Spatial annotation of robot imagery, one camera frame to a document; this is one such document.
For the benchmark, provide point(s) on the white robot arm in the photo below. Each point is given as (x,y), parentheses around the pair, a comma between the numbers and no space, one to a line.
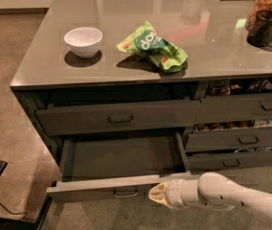
(214,191)

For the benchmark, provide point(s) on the white ceramic bowl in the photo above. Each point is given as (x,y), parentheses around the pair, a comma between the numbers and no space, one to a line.
(84,42)

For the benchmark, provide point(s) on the dark grey counter cabinet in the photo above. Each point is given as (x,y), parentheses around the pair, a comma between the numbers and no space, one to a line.
(119,88)

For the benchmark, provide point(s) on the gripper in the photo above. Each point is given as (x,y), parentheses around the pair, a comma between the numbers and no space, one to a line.
(173,194)

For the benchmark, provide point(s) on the green snack bag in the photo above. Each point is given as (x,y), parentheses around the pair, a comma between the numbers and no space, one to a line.
(144,42)

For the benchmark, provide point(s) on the black cup with utensil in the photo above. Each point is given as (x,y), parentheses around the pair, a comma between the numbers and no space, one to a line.
(260,34)

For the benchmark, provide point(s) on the drawer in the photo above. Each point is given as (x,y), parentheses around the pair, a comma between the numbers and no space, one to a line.
(226,139)
(118,168)
(242,107)
(228,161)
(80,119)

